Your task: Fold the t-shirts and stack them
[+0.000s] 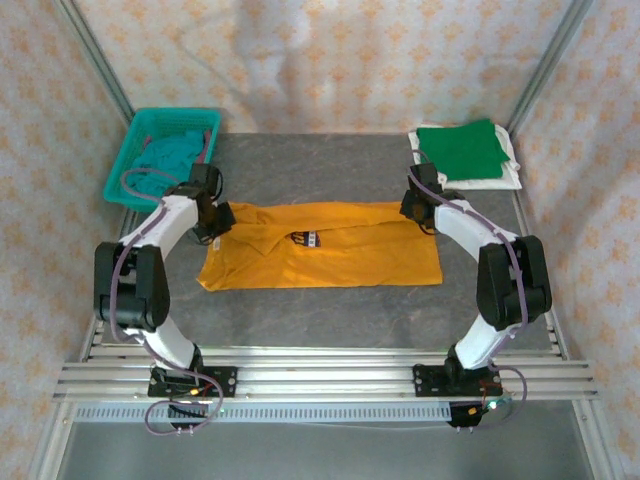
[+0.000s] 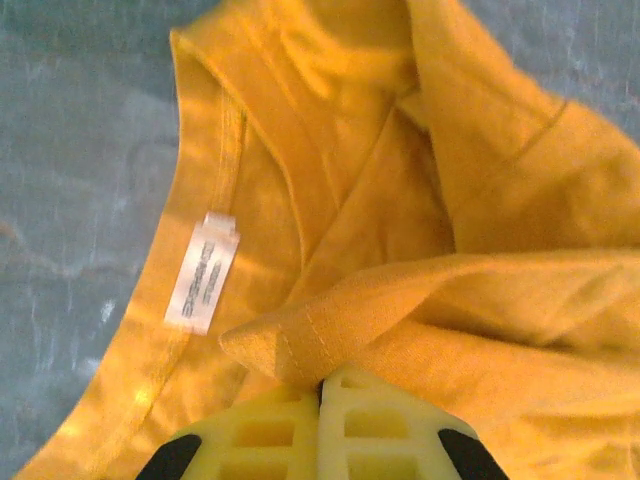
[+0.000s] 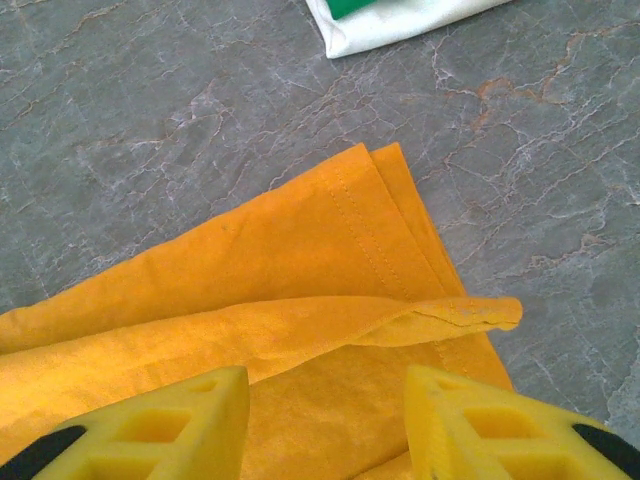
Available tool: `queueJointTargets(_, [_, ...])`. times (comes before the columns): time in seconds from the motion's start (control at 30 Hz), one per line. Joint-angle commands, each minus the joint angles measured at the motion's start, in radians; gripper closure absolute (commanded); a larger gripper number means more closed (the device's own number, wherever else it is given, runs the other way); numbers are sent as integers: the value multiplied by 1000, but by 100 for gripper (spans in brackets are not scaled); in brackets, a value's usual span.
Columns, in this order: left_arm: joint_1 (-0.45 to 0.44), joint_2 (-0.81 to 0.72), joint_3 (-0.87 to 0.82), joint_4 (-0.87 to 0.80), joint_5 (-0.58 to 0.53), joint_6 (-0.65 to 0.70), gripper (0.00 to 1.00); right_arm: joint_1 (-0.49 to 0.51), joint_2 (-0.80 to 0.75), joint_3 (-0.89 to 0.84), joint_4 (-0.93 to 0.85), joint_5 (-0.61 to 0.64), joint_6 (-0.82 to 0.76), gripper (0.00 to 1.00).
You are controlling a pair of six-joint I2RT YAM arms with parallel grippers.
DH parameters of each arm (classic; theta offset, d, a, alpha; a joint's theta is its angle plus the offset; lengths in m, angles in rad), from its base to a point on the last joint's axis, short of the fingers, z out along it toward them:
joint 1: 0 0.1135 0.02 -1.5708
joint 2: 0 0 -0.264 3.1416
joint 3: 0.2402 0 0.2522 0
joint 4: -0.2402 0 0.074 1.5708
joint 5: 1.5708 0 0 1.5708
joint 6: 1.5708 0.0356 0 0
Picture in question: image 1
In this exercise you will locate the yellow t-shirt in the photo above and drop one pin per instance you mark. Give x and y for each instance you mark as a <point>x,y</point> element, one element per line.
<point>350,250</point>

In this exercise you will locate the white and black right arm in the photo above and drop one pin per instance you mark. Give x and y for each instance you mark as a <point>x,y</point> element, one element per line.
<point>510,280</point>

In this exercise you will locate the green folded t-shirt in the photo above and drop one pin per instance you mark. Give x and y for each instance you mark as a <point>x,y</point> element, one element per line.
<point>460,150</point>

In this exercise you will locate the teal t-shirt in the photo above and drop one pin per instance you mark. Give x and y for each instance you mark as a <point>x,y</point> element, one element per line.
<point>165,155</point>

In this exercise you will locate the white folded t-shirt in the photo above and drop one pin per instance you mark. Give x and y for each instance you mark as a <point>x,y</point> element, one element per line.
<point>500,182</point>

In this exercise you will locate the teal plastic basket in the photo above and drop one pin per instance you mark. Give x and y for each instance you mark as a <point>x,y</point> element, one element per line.
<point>165,117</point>

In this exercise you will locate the black electronics box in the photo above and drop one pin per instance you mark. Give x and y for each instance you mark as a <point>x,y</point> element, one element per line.
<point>470,415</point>

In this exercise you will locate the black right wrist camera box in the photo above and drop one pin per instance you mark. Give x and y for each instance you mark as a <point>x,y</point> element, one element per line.
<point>425,175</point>

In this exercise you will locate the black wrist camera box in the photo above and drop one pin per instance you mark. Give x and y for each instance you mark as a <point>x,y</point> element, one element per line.
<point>206,177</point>
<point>425,175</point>

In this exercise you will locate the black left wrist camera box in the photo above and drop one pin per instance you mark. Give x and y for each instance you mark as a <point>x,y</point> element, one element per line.
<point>206,177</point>

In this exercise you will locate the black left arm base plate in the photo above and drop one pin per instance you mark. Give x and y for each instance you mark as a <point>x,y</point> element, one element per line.
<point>220,382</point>

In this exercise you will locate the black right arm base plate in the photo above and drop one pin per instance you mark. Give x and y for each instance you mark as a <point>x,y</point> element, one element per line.
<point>430,382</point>

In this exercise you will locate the aluminium frame post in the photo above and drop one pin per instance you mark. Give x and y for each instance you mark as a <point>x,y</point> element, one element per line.
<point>547,65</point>
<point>95,60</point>

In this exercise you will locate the aluminium mounting rail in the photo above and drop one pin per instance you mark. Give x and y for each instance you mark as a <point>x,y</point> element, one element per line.
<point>325,375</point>

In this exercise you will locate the aluminium table side rail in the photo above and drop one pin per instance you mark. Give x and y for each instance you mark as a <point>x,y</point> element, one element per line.
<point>595,430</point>
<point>60,425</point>

